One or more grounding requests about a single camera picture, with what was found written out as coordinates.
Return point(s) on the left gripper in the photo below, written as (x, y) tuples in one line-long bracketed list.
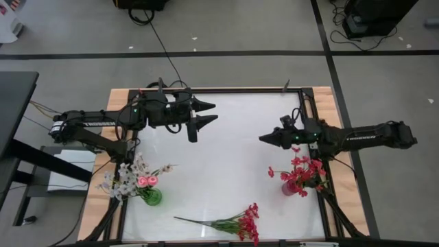
[(181, 115)]

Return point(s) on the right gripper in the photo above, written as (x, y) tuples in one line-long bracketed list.
[(305, 139)]

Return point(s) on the small red flower spray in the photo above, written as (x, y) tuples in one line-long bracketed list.
[(303, 175)]

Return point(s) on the red vase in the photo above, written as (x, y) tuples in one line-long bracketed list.
[(287, 190)]

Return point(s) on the small white flower spray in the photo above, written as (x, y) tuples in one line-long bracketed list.
[(139, 164)]

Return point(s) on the large red flower bunch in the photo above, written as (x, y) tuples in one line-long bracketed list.
[(247, 224)]

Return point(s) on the green glass vase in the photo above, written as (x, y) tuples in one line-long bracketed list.
[(152, 197)]

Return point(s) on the large white flower spray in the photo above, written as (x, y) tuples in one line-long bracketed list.
[(121, 188)]

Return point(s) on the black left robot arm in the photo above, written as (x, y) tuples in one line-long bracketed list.
[(89, 123)]

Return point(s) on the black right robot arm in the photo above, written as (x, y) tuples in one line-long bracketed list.
[(363, 137)]

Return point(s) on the wooden table board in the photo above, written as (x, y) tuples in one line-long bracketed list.
[(115, 99)]

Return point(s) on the black box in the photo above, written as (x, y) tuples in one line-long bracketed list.
[(140, 4)]

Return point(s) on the white flat box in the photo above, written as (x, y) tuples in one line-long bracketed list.
[(68, 175)]

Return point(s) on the black equipment case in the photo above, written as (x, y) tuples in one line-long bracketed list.
[(377, 13)]

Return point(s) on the black desk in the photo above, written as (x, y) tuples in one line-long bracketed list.
[(13, 103)]

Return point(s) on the small black foot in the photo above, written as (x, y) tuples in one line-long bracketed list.
[(31, 219)]

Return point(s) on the white object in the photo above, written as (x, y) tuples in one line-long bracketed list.
[(8, 27)]

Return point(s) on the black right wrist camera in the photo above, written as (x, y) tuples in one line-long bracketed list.
[(286, 121)]

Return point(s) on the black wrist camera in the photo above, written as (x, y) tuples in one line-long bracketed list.
[(286, 121), (181, 96)]

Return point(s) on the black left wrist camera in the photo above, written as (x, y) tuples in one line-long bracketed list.
[(181, 96)]

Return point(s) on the black table frame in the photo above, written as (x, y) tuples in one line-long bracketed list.
[(240, 90)]

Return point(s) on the grey frame post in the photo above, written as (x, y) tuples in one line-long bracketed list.
[(160, 84), (286, 85)]

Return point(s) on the black desk leg frame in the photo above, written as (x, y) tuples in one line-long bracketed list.
[(51, 163)]

